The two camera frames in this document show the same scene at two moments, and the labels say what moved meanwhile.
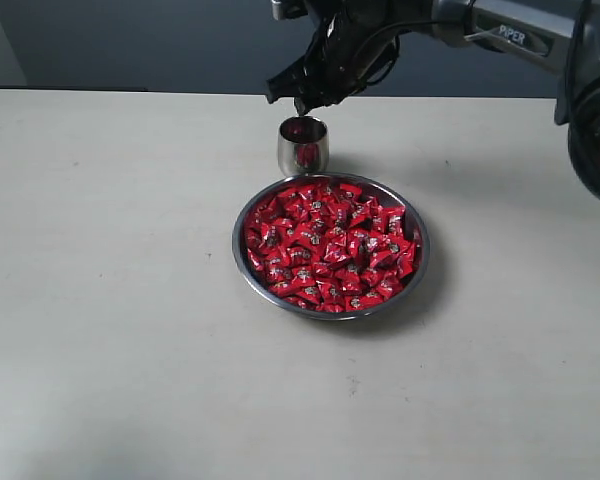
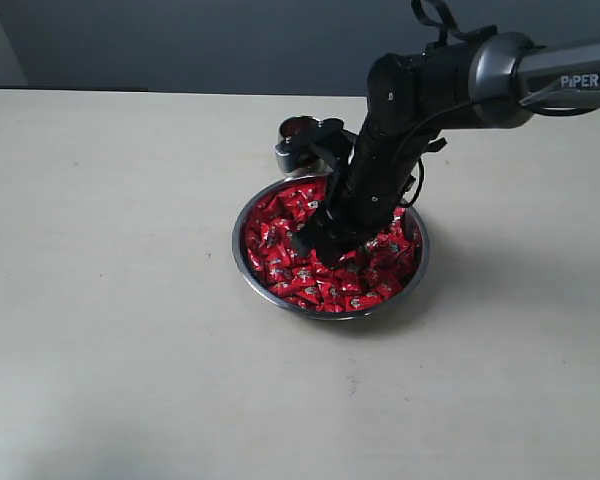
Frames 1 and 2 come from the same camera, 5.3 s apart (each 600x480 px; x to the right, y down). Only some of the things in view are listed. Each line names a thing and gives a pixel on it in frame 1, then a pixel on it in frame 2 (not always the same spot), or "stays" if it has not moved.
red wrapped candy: x=355 y=303 stays
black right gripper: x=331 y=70 -> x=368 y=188
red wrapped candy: x=389 y=287 stays
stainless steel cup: x=303 y=145 stays
